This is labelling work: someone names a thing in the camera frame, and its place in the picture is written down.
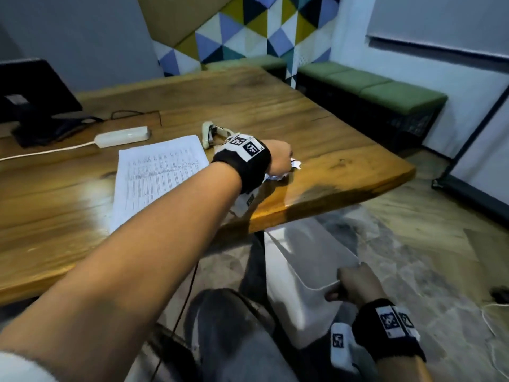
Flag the person's right hand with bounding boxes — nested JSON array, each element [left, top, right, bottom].
[[326, 263, 389, 311]]

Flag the person's left hand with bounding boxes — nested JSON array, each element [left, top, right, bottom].
[[266, 140, 295, 178]]

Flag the white plastic waste bin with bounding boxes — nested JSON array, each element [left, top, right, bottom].
[[264, 217, 362, 350]]

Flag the person's left forearm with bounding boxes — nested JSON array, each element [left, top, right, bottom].
[[0, 162, 243, 382]]

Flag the black left wristband with markers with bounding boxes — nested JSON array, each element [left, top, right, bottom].
[[212, 133, 273, 195]]

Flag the black wristband with markers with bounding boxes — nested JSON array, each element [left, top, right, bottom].
[[352, 298, 427, 363], [212, 133, 273, 195]]

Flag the black right wristband with markers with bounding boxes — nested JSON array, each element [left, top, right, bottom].
[[352, 298, 427, 363]]

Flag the white stapler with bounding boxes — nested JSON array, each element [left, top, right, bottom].
[[201, 121, 235, 150]]

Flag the black table leg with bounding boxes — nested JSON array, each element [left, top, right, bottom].
[[239, 230, 268, 303]]

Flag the green bench cushion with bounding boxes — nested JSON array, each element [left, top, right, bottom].
[[359, 81, 449, 116], [205, 55, 288, 72], [324, 69, 393, 97], [298, 61, 352, 79]]

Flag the black bench base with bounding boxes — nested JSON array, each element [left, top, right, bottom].
[[296, 71, 443, 151]]

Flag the person's grey trousers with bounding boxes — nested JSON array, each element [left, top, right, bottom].
[[185, 288, 300, 382]]

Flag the printed white paper sheet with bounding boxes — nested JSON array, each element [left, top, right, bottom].
[[108, 134, 210, 234]]

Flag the white power strip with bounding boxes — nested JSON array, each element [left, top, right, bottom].
[[94, 126, 151, 149]]

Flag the black-framed white board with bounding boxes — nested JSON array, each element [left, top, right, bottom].
[[432, 86, 509, 222]]

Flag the grey roller blind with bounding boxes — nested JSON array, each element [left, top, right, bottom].
[[366, 0, 509, 61]]

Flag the black monitor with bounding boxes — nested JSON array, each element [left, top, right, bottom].
[[0, 58, 105, 149]]

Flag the person's white sleeve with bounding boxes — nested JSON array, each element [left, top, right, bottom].
[[0, 351, 57, 382]]

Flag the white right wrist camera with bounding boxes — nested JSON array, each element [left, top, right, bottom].
[[330, 322, 360, 374]]

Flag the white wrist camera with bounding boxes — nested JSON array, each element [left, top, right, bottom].
[[330, 322, 360, 374], [230, 186, 268, 220]]

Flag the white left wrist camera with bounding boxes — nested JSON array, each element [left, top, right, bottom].
[[230, 186, 268, 220]]

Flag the colourful triangle wall panel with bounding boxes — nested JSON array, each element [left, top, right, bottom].
[[137, 0, 342, 90]]

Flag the thin black hanging cable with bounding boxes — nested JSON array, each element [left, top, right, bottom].
[[150, 262, 199, 382]]

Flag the white floor cable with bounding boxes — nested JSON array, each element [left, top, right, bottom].
[[480, 301, 509, 380]]

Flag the white power strip cable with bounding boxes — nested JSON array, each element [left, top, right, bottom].
[[0, 141, 97, 162]]

